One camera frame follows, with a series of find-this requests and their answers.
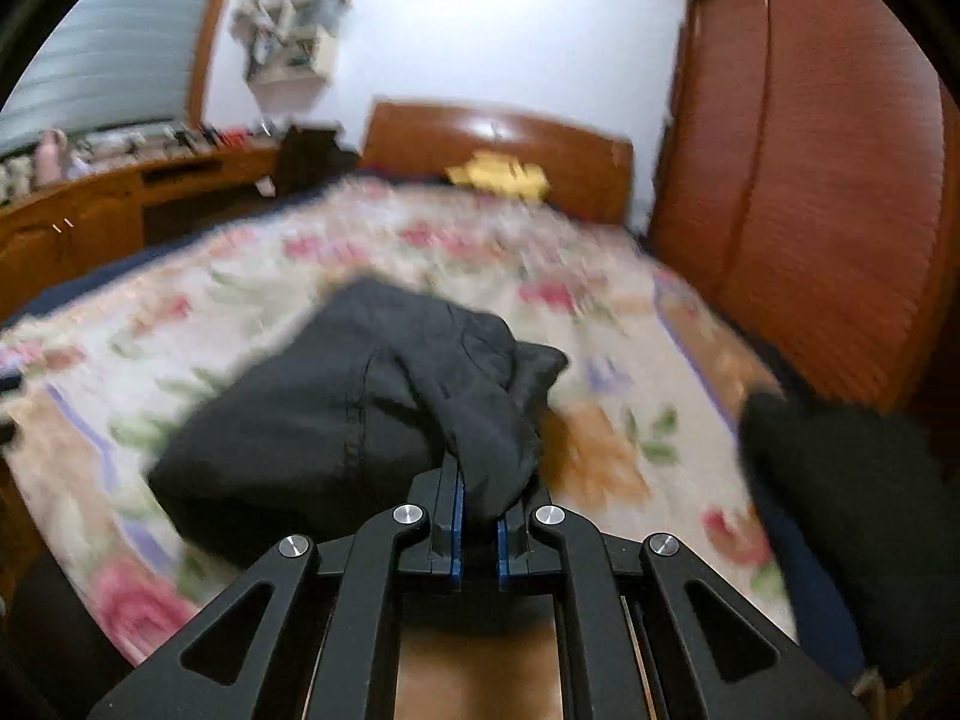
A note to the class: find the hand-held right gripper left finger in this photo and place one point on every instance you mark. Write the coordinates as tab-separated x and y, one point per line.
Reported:
457	532

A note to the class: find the yellow plush toy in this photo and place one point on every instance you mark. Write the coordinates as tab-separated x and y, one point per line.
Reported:
495	176

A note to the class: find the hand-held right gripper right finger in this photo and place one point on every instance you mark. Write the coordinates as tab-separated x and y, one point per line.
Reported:
504	547

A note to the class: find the dark brown chair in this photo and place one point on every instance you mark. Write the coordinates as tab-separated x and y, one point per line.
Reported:
311	157

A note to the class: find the wooden headboard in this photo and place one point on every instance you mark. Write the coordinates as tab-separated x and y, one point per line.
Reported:
420	142

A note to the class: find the floral blanket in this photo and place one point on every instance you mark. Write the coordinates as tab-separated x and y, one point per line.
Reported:
150	360

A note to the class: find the black jacket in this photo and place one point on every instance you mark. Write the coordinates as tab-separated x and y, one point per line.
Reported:
300	420

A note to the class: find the wooden desk with cabinets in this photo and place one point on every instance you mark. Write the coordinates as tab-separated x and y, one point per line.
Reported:
90	210

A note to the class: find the dark cloth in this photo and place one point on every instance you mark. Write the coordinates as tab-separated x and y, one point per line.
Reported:
847	510

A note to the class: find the grey window blind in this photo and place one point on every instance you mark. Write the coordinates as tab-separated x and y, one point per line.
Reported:
112	37

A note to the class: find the wooden louvered wardrobe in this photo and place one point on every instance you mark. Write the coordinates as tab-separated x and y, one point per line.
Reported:
787	202

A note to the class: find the pink bottle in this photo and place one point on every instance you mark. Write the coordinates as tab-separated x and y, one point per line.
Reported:
50	157

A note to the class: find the white wall shelf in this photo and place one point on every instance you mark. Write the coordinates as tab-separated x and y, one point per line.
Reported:
292	37

